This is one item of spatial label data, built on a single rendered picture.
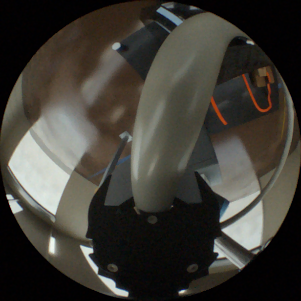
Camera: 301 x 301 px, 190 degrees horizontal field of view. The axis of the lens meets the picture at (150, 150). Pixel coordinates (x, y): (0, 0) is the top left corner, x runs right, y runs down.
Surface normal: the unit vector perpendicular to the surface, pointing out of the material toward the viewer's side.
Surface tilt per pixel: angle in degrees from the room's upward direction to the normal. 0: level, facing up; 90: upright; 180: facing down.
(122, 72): 0
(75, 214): 90
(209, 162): 90
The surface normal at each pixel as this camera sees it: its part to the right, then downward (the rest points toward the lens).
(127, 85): -0.18, 0.73
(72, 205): 0.74, -0.35
